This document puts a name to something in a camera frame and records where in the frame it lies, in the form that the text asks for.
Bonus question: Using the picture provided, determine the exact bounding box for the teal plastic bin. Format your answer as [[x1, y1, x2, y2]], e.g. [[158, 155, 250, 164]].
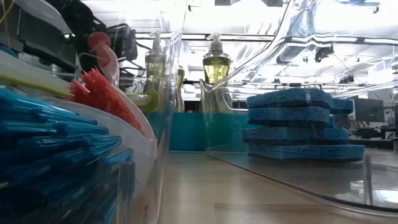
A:
[[144, 111, 265, 153]]

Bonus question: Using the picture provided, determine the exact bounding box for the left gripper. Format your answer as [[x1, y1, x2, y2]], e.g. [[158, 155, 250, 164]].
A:
[[107, 23, 139, 62]]

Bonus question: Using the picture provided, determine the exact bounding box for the red dish brush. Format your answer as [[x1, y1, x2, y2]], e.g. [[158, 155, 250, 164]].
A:
[[67, 30, 146, 136]]

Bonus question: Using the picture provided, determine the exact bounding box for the dark computer monitor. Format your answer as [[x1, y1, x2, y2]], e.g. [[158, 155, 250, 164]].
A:
[[354, 98, 386, 124]]

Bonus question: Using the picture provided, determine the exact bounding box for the clear plastic bin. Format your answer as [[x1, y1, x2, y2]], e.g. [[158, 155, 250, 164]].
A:
[[200, 0, 398, 215], [0, 0, 187, 224]]

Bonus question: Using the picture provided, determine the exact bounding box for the blue dish brush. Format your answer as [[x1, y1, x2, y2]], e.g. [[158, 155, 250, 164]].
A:
[[0, 88, 158, 224]]

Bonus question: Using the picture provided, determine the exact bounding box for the black ceiling-mounted device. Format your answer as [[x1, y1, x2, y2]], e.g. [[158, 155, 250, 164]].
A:
[[314, 44, 335, 63]]

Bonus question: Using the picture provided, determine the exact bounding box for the lime green dish brush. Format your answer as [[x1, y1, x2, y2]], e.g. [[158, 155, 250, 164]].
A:
[[0, 51, 160, 113]]

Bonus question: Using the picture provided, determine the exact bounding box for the green soap pump bottle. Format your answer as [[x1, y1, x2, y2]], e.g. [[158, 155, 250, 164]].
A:
[[175, 67, 186, 113], [201, 32, 233, 113], [144, 29, 169, 113]]

